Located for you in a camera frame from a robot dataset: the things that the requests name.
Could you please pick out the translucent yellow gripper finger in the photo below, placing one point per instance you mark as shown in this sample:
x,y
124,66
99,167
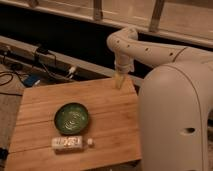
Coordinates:
x,y
117,80
122,80

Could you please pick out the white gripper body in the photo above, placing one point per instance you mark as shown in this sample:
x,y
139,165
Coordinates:
x,y
124,64

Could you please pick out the white labelled plastic bottle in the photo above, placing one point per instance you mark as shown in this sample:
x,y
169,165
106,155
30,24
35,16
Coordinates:
x,y
70,142

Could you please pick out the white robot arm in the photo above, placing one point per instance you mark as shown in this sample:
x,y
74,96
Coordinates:
x,y
175,100

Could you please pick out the green ceramic bowl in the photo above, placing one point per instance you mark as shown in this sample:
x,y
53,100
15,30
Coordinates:
x,y
71,118

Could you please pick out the white plug connector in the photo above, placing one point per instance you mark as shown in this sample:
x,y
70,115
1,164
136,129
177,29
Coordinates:
x,y
71,72

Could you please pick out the black power adapter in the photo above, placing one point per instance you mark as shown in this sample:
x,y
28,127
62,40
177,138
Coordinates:
x,y
42,50

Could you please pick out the blue device on floor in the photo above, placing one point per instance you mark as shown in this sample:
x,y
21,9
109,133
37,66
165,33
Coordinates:
x,y
31,80

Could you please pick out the metal window frame rail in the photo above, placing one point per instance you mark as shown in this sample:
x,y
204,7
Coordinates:
x,y
189,21

